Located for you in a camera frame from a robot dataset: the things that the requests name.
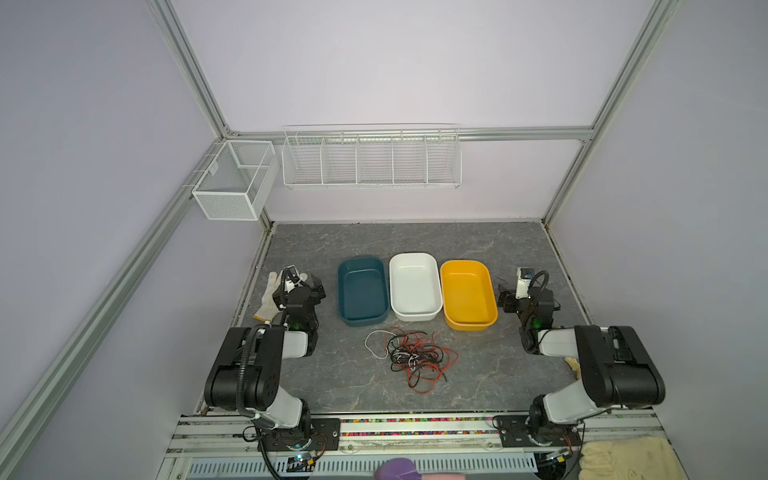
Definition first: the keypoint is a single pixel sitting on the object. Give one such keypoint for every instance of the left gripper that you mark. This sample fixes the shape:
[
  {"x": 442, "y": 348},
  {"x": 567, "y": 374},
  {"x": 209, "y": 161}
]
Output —
[{"x": 298, "y": 288}]

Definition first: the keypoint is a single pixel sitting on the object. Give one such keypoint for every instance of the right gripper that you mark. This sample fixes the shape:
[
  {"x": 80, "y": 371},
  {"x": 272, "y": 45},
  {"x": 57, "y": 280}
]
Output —
[{"x": 520, "y": 300}]

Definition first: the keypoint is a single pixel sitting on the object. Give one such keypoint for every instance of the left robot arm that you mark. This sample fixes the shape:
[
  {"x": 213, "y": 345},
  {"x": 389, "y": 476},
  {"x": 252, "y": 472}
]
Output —
[{"x": 245, "y": 375}]

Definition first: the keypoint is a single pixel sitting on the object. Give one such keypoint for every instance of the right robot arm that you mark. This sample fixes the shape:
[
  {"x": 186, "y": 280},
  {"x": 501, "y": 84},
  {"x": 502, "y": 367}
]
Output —
[{"x": 616, "y": 370}]

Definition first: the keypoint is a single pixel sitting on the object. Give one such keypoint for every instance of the white knit glove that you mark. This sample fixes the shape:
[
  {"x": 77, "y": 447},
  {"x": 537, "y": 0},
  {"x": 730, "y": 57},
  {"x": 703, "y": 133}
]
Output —
[{"x": 268, "y": 310}]

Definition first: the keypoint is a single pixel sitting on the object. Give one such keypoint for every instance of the teal plastic bin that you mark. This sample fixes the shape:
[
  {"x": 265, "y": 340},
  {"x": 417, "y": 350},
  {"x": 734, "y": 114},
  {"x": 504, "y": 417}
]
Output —
[{"x": 363, "y": 292}]

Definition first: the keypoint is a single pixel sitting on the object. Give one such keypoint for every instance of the yellow plastic bin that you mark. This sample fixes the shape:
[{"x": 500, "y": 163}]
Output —
[{"x": 468, "y": 295}]

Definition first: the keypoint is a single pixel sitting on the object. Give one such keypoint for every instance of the white plastic bin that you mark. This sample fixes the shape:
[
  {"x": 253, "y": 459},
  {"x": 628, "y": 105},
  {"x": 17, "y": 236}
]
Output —
[{"x": 415, "y": 288}]

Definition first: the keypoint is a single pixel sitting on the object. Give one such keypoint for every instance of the small white mesh basket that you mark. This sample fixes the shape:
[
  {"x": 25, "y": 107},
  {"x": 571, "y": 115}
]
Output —
[{"x": 237, "y": 181}]

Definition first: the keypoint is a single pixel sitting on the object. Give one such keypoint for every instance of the cream glove at base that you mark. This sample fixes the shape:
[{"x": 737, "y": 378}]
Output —
[{"x": 642, "y": 458}]

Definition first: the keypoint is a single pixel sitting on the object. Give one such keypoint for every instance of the purple object at base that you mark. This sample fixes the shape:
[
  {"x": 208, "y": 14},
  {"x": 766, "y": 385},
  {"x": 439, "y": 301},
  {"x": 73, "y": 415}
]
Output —
[{"x": 406, "y": 469}]

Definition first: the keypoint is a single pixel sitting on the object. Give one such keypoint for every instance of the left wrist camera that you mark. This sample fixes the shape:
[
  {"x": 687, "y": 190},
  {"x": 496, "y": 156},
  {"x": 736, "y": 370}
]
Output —
[{"x": 290, "y": 278}]

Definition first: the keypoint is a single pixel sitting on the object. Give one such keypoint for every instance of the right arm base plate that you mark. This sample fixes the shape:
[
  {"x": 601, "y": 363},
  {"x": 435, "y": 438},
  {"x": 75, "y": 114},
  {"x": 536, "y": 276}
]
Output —
[{"x": 518, "y": 431}]

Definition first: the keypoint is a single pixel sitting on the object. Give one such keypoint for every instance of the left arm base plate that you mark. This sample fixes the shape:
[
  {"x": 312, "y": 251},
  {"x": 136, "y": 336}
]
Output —
[{"x": 317, "y": 434}]

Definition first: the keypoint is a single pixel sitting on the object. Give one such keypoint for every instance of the long white wire basket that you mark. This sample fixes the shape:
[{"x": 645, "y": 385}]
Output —
[{"x": 409, "y": 155}]

